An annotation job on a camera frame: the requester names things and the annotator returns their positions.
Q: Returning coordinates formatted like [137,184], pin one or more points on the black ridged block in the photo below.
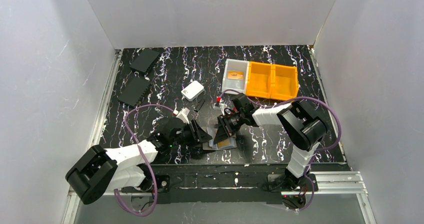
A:
[144,61]
[134,91]

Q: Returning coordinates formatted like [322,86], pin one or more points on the black comb piece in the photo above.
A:
[199,105]

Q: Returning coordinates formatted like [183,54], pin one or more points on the black ridged block near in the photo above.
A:
[134,91]

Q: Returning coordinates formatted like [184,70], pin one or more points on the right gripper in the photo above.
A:
[228,123]

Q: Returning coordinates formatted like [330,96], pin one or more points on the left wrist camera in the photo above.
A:
[182,115]

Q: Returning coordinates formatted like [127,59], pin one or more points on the orange plastic bin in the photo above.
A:
[285,83]
[259,80]

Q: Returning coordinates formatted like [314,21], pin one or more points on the aluminium frame rail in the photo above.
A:
[73,200]

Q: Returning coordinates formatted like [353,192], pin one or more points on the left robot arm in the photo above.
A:
[101,170]

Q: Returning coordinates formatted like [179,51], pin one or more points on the white box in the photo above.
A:
[191,91]

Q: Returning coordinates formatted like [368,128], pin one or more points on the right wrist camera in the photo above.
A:
[220,105]

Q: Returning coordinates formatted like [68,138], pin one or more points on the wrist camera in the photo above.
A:
[182,115]
[220,105]

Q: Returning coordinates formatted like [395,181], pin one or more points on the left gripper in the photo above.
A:
[195,133]

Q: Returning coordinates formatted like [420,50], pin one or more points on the black ridged block far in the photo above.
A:
[144,61]

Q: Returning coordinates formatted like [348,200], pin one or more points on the white plastic bin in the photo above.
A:
[237,85]

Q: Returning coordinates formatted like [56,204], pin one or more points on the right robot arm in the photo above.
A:
[298,118]

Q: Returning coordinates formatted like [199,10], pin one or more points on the black base bar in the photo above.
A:
[224,183]

